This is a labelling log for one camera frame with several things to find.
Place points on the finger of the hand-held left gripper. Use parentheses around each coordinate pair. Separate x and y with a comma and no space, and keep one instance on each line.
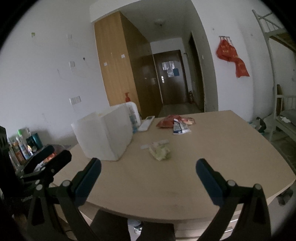
(61,158)
(39,160)

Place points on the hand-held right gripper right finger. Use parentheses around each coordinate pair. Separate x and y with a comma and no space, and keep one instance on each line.
(204,176)

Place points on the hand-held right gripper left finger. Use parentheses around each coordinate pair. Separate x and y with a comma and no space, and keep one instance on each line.
(89,178)

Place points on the white foam box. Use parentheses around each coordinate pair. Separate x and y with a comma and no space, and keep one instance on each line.
(101,134)

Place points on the teal canister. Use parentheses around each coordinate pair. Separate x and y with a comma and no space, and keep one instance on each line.
(37,141)

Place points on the green-capped spray bottle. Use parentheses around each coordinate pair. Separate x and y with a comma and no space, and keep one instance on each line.
(23,136)

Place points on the green crumpled wrappers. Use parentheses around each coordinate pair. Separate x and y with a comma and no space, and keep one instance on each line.
(160,153)

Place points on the blue and white packet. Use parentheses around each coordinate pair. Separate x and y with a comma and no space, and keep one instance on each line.
(180,127)

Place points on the red snack packet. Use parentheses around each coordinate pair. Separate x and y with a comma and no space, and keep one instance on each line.
(165,122)

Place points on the white sneaker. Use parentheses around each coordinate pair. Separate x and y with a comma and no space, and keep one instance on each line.
(138,230)

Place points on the translucent white jug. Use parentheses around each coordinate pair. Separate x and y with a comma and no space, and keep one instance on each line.
(135,115)

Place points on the white remote control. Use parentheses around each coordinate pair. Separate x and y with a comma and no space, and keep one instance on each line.
(146,123)

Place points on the red pump bottle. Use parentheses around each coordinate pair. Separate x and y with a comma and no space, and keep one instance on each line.
(127,97)

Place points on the dark brown entrance door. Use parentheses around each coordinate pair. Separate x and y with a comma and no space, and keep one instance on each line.
(173,88)

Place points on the dark side doorway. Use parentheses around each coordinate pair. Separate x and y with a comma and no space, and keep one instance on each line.
(196,76)

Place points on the wooden wardrobe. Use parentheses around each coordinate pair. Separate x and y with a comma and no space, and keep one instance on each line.
(118,69)

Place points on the door notice papers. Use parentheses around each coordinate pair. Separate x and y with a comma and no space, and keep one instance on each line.
(170,69)

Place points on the red plastic bag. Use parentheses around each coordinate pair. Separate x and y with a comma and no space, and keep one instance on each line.
(242,68)
(226,51)

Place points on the white metal bunk bed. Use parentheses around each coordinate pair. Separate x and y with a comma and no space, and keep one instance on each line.
(270,69)

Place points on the wide white wall switch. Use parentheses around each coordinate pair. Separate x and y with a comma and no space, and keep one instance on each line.
(75,100)

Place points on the square white wall switch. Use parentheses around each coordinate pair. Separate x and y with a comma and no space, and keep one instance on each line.
(72,64)

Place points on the wall hook rack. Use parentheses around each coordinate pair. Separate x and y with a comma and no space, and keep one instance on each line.
(224,37)

